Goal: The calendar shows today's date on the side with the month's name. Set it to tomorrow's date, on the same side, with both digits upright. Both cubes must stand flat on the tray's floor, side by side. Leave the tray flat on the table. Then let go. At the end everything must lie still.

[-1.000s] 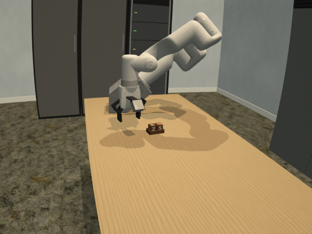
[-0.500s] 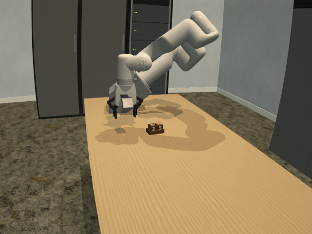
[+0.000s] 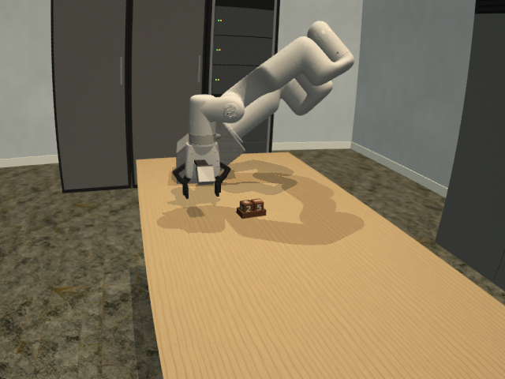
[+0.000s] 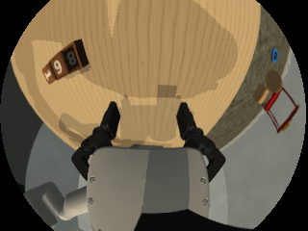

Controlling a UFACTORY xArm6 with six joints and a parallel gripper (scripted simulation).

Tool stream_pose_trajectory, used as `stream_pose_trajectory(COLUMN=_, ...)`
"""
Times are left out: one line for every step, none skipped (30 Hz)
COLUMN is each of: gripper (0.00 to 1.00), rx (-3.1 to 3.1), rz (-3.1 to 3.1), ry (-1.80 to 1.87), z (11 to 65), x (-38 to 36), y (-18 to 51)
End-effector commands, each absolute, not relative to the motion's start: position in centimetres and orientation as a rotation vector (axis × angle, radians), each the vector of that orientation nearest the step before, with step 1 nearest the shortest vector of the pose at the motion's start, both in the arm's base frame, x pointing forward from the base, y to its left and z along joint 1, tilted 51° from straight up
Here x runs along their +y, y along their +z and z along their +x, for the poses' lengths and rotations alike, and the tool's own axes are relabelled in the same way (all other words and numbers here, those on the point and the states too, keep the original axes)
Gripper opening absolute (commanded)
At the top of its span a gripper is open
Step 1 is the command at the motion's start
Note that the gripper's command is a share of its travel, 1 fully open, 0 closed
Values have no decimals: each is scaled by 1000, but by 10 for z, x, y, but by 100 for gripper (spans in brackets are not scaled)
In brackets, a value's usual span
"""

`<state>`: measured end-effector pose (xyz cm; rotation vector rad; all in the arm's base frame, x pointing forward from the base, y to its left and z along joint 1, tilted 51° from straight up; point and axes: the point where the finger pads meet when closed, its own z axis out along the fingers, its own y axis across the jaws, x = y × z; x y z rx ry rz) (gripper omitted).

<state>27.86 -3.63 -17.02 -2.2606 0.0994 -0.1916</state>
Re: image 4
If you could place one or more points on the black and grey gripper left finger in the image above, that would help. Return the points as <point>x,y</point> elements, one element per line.
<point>101,136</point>

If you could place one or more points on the brown number cube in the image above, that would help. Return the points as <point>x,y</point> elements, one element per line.
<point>64,62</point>
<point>49,73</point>

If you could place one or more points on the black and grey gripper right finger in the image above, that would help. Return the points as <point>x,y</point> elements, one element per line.
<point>194,137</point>

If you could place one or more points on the brown wooden tray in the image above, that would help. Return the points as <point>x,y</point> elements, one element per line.
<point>80,54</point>

